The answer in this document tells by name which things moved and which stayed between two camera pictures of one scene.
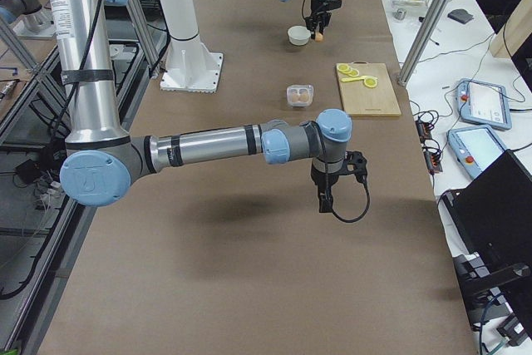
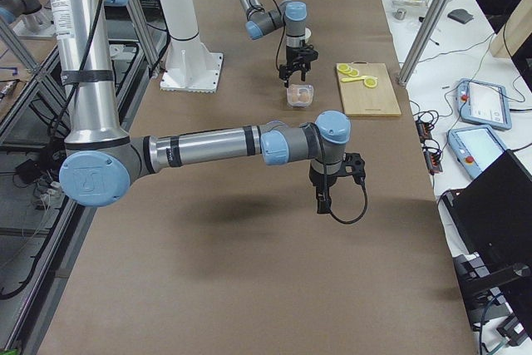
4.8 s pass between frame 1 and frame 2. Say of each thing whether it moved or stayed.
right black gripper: stayed
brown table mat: stayed
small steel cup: stayed
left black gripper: moved
